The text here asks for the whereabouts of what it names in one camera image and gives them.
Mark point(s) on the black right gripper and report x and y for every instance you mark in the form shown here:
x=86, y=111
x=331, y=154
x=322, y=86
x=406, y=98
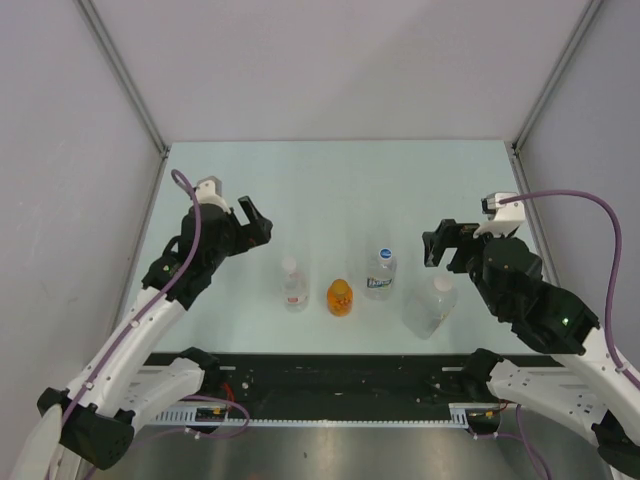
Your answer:
x=450, y=234

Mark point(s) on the left aluminium frame post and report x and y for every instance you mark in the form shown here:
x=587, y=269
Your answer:
x=108, y=48

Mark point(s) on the aluminium frame post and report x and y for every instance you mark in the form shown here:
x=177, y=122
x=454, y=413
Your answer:
x=567, y=53
x=108, y=48

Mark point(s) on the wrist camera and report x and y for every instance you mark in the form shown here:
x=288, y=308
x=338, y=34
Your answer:
x=208, y=191
x=505, y=214

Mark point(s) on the small clear bottle white cap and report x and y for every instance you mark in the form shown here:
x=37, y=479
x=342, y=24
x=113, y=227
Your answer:
x=295, y=288

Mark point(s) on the right aluminium frame post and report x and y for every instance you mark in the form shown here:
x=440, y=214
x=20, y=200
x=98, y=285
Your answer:
x=567, y=53

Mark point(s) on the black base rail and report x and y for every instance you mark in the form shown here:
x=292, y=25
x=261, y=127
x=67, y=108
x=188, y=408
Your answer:
x=350, y=388

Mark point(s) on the orange juice bottle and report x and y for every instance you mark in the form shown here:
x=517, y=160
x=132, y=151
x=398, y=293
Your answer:
x=339, y=298

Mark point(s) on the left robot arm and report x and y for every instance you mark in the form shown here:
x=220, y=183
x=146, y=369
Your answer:
x=99, y=413

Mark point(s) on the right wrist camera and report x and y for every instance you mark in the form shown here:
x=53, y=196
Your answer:
x=505, y=214

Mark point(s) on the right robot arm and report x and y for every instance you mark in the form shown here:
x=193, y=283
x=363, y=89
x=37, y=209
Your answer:
x=549, y=320

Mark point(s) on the clear bottle blue cap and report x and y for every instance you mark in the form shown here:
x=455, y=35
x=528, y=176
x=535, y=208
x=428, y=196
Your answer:
x=380, y=273

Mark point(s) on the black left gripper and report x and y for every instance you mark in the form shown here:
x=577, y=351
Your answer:
x=254, y=234

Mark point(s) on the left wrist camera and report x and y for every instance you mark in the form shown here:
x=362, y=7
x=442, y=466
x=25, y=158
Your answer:
x=208, y=191

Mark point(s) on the large clear bottle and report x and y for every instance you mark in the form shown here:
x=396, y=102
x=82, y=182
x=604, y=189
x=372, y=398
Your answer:
x=426, y=308

